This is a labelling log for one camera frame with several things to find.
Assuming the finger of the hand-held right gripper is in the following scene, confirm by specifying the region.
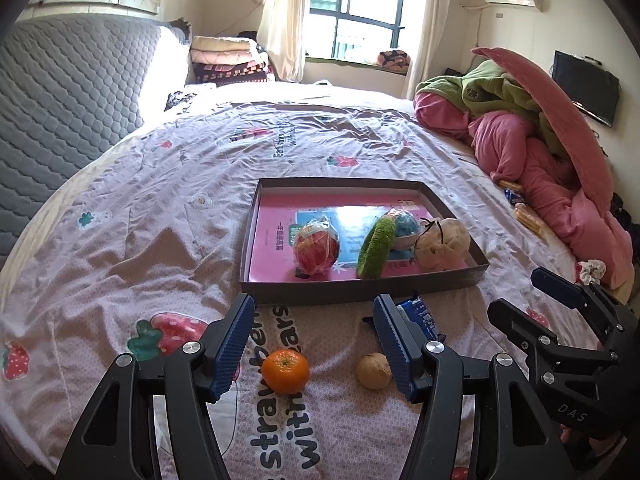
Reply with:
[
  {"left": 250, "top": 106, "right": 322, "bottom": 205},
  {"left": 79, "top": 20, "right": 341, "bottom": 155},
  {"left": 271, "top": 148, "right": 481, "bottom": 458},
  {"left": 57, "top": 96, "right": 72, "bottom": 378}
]
[
  {"left": 487, "top": 299, "right": 561, "bottom": 361},
  {"left": 531, "top": 267, "right": 596, "bottom": 311}
]

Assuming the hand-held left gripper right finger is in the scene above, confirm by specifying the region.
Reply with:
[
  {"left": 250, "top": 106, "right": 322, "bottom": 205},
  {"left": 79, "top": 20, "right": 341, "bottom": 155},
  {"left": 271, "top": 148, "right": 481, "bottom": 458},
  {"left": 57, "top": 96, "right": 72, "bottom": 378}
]
[{"left": 373, "top": 294, "right": 571, "bottom": 480}]

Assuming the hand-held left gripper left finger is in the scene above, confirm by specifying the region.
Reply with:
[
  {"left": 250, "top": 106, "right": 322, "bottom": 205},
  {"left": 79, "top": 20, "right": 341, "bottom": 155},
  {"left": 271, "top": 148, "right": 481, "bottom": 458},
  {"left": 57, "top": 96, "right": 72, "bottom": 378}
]
[{"left": 55, "top": 293, "right": 257, "bottom": 480}]

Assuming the walnut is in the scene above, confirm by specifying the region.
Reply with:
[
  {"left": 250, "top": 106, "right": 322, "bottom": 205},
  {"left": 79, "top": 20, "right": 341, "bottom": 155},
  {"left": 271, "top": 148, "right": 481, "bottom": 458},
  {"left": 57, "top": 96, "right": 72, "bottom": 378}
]
[{"left": 356, "top": 352, "right": 393, "bottom": 390}]

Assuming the blue cookie packet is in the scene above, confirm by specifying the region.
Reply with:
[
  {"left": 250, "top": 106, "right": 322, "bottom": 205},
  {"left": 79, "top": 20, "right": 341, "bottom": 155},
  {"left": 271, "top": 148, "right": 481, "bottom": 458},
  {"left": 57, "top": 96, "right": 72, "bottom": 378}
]
[{"left": 362, "top": 296, "right": 446, "bottom": 341}]

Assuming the orange mandarin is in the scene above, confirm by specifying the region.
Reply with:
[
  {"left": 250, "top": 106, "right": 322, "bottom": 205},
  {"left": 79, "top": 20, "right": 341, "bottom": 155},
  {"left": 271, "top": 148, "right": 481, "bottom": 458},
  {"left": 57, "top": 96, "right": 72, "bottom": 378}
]
[{"left": 262, "top": 349, "right": 310, "bottom": 395}]

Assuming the grey cardboard box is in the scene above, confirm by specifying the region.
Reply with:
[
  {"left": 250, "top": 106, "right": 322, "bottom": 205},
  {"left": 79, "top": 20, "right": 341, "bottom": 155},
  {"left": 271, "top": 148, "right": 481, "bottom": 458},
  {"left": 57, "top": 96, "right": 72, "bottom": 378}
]
[{"left": 240, "top": 178, "right": 490, "bottom": 307}]

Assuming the green fuzzy hair ring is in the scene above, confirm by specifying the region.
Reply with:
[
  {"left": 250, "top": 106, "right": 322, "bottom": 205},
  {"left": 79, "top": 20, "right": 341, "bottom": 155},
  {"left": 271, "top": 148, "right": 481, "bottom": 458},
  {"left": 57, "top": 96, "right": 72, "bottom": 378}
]
[{"left": 356, "top": 216, "right": 397, "bottom": 279}]

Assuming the white drawstring pouch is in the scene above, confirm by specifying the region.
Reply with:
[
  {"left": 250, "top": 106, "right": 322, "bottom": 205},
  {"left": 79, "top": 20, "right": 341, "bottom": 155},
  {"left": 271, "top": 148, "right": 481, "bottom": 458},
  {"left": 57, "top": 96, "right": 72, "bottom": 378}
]
[{"left": 414, "top": 217, "right": 472, "bottom": 272}]

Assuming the blue toy egg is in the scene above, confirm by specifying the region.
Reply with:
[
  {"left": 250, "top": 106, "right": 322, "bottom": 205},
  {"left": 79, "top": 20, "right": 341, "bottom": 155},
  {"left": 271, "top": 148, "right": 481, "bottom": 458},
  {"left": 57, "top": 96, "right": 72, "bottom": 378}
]
[{"left": 385, "top": 208, "right": 421, "bottom": 253}]

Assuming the red toy egg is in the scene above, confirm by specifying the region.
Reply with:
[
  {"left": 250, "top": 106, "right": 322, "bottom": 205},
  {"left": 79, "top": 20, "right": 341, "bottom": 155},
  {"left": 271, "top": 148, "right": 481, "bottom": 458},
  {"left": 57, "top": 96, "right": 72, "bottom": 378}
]
[{"left": 292, "top": 215, "right": 341, "bottom": 277}]

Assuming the person's right hand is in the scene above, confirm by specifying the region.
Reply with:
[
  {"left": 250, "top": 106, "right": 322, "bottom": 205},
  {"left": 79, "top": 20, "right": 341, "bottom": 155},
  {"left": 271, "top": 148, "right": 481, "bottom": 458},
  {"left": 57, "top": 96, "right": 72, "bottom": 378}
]
[{"left": 562, "top": 425, "right": 621, "bottom": 468}]

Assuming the white floral scrunchie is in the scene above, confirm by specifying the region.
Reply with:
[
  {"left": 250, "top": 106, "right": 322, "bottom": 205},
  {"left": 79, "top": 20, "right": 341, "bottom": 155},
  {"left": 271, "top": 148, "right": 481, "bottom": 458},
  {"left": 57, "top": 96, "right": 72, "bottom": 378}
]
[{"left": 575, "top": 259, "right": 607, "bottom": 286}]

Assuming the yellow snack packet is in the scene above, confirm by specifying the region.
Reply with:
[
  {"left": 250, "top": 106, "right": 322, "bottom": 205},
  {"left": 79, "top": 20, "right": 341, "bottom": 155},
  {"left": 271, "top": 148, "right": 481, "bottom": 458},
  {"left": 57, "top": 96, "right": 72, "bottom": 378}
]
[{"left": 515, "top": 203, "right": 543, "bottom": 236}]

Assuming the pink and blue book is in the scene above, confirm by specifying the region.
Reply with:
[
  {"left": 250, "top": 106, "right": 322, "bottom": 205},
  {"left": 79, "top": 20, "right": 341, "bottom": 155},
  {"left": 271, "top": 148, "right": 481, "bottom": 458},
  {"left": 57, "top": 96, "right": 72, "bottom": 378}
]
[{"left": 252, "top": 194, "right": 476, "bottom": 283}]

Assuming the pink quilt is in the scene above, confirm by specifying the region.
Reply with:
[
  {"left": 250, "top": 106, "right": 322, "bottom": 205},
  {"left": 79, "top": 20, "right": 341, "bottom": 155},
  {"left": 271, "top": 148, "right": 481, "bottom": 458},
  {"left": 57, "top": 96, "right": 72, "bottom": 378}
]
[{"left": 414, "top": 91, "right": 636, "bottom": 291}]

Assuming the strawberry printed bedsheet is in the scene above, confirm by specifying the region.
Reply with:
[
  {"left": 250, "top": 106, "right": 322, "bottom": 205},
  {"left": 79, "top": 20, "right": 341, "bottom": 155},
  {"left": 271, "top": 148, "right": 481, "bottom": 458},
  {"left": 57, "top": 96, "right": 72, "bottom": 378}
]
[{"left": 0, "top": 82, "right": 601, "bottom": 480}]

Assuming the long pink pillow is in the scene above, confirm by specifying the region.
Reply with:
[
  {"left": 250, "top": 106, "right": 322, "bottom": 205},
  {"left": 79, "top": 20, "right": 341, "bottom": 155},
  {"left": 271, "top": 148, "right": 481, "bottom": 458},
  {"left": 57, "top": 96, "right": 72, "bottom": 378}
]
[{"left": 471, "top": 47, "right": 613, "bottom": 216}]

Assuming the black television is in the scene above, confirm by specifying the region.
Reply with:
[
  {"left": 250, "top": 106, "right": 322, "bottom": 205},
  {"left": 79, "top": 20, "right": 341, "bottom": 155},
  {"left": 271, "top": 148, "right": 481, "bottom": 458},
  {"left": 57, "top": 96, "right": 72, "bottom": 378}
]
[{"left": 551, "top": 50, "right": 621, "bottom": 128}]

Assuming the green blanket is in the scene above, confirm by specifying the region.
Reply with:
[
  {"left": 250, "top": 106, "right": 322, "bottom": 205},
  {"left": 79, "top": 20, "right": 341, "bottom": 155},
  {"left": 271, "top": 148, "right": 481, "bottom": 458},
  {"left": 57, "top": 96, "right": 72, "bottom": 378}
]
[{"left": 415, "top": 59, "right": 566, "bottom": 156}]

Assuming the folded patterned blanket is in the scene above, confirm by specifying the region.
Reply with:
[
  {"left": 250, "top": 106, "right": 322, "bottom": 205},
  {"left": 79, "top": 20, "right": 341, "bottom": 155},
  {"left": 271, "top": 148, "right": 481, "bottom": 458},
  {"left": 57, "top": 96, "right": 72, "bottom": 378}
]
[{"left": 377, "top": 50, "right": 413, "bottom": 70}]

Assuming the stack of folded blankets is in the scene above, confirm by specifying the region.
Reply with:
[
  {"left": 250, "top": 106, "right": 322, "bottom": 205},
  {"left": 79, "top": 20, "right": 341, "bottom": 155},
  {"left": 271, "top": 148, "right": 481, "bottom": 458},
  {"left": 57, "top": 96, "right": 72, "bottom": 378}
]
[{"left": 189, "top": 35, "right": 276, "bottom": 86}]

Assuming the grey quilted headboard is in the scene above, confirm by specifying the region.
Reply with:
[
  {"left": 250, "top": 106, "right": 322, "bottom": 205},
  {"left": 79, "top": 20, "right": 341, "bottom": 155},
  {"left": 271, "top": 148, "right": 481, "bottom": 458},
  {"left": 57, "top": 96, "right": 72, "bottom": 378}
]
[{"left": 0, "top": 14, "right": 193, "bottom": 256}]

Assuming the cream curtain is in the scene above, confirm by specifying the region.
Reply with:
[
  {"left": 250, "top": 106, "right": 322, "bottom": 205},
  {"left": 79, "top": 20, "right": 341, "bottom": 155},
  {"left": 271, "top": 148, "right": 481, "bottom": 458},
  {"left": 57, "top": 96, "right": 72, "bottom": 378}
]
[
  {"left": 402, "top": 0, "right": 453, "bottom": 101},
  {"left": 256, "top": 0, "right": 316, "bottom": 83}
]

